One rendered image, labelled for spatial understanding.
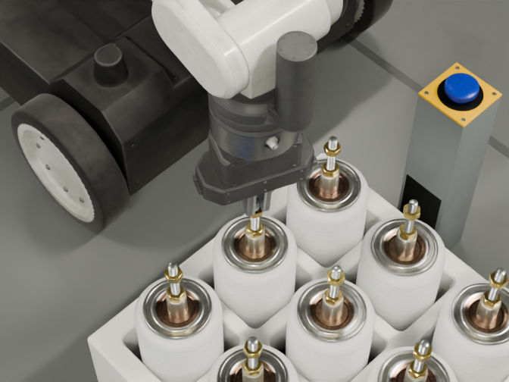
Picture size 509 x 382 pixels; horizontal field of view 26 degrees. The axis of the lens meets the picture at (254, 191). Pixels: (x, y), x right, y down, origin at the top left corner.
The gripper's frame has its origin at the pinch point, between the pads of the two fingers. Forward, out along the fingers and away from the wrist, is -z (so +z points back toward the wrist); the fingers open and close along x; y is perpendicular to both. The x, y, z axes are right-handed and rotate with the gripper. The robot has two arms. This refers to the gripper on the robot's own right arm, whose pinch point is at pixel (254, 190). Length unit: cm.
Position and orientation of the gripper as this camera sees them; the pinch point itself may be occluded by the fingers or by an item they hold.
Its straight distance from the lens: 115.4
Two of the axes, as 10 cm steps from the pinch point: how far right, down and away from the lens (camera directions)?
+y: 3.6, 7.6, -5.4
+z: 0.0, -5.8, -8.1
